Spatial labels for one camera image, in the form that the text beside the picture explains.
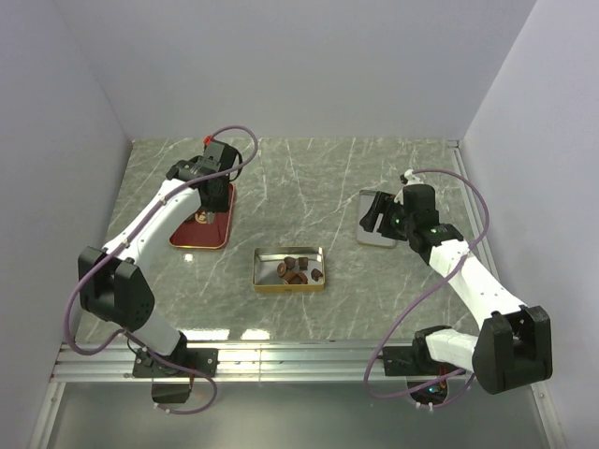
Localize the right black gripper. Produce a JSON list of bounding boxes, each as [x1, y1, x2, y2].
[[358, 191, 415, 242]]

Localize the grey tin lid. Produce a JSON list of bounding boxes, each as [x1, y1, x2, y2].
[[356, 190, 397, 249]]

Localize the dark heart chocolate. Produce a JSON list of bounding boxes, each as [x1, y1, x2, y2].
[[311, 268, 323, 282]]

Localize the dark chocolate block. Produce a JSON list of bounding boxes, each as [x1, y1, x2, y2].
[[284, 256, 297, 270]]

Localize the round brown chocolate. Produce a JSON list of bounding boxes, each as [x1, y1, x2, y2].
[[283, 271, 308, 285]]

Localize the brown oval chocolate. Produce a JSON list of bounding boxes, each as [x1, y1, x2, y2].
[[276, 262, 288, 277]]

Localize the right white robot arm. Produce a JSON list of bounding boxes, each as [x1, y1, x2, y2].
[[359, 183, 553, 394]]

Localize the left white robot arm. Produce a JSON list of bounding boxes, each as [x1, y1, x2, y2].
[[78, 138, 242, 376]]

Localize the red rectangular tray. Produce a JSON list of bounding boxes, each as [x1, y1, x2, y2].
[[169, 184, 236, 251]]

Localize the gold tin box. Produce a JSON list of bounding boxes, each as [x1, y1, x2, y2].
[[252, 246, 327, 294]]

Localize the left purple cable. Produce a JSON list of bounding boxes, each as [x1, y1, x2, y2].
[[62, 124, 259, 416]]

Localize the purple cable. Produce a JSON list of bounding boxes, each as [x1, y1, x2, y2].
[[362, 168, 490, 409], [62, 124, 259, 416]]

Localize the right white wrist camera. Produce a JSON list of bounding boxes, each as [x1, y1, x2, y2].
[[396, 169, 423, 201]]

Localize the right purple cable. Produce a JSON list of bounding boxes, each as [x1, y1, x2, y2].
[[362, 168, 490, 409]]

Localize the aluminium rail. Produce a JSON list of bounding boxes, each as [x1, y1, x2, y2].
[[51, 340, 483, 384]]

